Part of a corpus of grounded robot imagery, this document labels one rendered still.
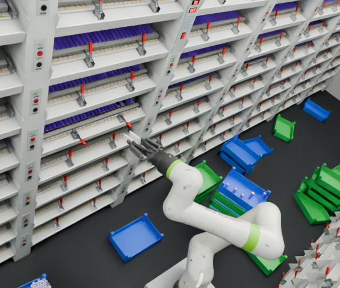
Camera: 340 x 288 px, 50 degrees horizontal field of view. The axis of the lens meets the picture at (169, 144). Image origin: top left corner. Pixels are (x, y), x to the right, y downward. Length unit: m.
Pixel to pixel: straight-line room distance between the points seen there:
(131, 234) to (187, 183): 1.17
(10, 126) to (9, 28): 0.40
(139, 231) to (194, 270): 0.83
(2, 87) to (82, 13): 0.36
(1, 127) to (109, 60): 0.48
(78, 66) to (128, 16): 0.26
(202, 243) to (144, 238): 0.73
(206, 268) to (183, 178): 0.56
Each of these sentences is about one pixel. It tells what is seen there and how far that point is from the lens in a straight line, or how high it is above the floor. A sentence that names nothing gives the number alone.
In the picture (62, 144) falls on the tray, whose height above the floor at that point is 0.89.
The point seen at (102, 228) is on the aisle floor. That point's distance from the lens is 2.49.
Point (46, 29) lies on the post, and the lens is 1.22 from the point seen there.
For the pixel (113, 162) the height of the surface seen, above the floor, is 0.50.
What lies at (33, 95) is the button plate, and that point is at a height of 1.24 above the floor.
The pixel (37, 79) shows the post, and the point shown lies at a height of 1.30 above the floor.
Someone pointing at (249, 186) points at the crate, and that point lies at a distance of 2.58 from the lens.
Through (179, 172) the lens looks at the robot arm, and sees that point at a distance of 1.42.
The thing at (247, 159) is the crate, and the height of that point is 0.08.
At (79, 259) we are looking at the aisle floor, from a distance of 2.37.
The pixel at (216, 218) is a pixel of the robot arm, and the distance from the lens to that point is 1.50.
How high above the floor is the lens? 2.12
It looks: 42 degrees down
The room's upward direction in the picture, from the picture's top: 25 degrees clockwise
